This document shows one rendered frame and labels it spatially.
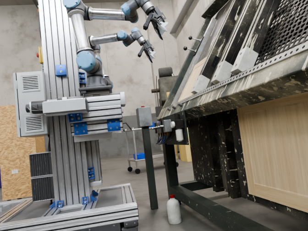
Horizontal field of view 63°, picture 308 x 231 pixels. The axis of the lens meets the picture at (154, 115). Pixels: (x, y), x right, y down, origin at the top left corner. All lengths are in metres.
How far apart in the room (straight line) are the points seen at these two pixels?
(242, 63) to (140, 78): 9.82
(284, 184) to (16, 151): 3.02
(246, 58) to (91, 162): 1.35
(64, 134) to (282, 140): 1.45
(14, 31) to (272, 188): 11.57
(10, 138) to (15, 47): 8.59
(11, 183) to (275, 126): 3.08
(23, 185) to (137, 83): 8.07
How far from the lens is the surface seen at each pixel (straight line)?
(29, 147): 3.55
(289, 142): 1.33
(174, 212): 1.98
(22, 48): 11.85
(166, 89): 8.50
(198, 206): 1.85
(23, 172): 3.59
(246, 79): 1.16
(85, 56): 1.74
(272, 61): 1.05
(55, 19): 2.23
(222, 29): 1.92
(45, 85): 2.08
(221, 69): 1.45
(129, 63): 11.11
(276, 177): 1.45
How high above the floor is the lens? 0.66
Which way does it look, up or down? 4 degrees up
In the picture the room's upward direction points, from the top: 7 degrees counter-clockwise
